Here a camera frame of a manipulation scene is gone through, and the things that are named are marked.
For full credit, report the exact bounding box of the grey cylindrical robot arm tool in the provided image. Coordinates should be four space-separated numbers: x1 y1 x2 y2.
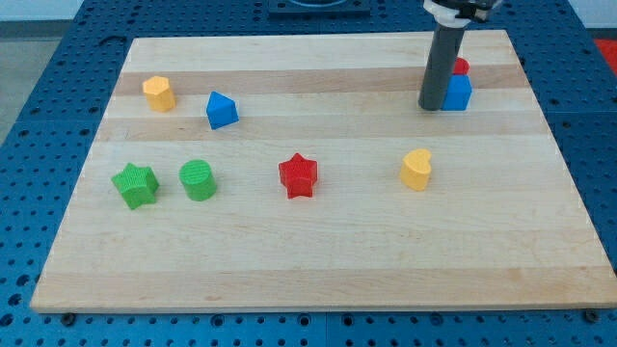
418 24 465 111

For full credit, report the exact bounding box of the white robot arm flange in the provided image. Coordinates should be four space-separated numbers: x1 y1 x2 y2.
423 0 502 29

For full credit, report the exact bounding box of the yellow hexagon block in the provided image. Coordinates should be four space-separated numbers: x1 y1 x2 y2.
142 76 176 112

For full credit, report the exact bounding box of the red star block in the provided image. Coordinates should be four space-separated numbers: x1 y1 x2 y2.
279 152 318 199

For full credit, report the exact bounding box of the wooden board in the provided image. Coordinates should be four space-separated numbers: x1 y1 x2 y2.
31 30 616 313

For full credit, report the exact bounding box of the blue triangle block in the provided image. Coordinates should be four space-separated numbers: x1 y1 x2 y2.
205 92 239 130

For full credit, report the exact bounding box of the yellow heart block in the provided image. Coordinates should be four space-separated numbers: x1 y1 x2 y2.
399 148 432 191

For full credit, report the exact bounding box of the green cylinder block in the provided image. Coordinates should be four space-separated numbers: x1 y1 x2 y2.
179 159 217 201

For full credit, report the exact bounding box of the blue cube block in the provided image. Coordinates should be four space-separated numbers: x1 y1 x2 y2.
442 75 472 111

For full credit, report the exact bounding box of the green star block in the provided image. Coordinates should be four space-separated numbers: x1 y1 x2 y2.
111 163 159 210

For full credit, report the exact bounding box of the red block behind cube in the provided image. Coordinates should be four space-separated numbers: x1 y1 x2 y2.
452 57 470 75

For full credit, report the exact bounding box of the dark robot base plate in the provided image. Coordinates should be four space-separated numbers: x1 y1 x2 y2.
266 0 371 17

